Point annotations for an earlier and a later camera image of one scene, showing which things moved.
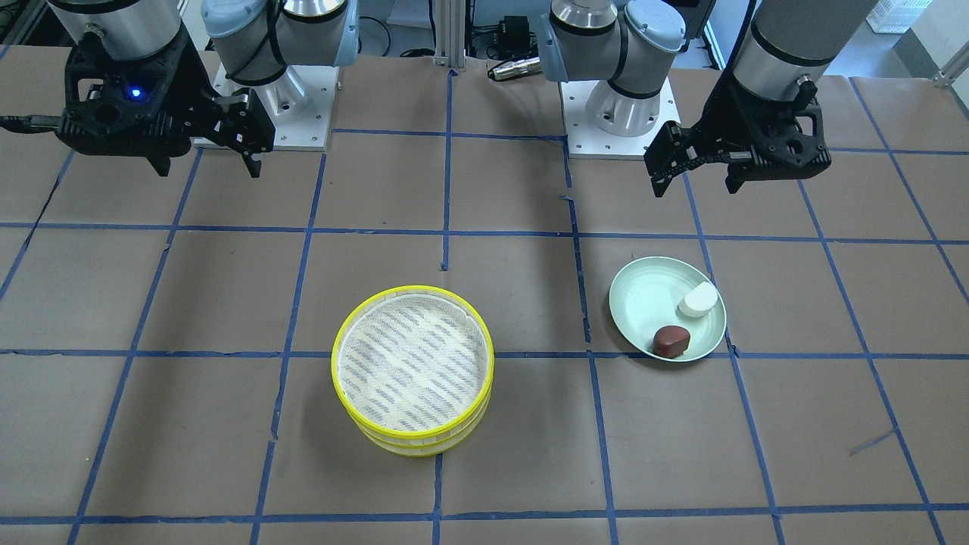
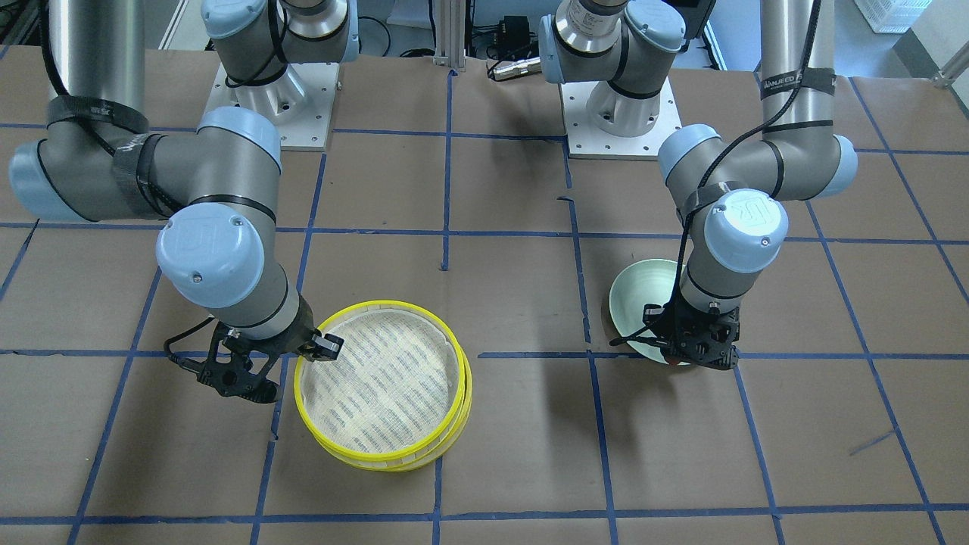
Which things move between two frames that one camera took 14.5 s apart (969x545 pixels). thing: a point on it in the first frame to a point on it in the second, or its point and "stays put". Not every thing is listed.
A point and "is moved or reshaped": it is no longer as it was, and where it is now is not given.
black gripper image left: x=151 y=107 to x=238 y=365
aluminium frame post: x=450 y=34 stays put
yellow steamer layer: x=412 y=362 is moved or reshaped
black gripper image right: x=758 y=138 to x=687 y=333
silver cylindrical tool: x=515 y=69 stays put
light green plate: x=645 y=295 stays put
